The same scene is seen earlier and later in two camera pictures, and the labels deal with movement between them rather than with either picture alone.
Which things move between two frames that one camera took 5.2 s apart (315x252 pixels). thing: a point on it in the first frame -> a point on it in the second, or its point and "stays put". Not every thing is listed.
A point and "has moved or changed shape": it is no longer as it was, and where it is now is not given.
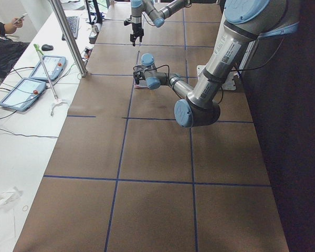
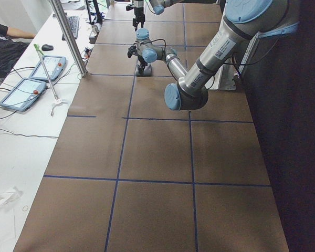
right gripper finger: [133, 38] -> [135, 24]
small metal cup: [94, 29] stays put
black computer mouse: [46, 47] stays put
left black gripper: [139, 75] -> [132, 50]
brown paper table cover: [126, 176] stays put
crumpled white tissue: [5, 198] stays put
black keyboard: [73, 23] stays put
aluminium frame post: [70, 37] stays put
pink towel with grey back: [142, 86] has moved or changed shape
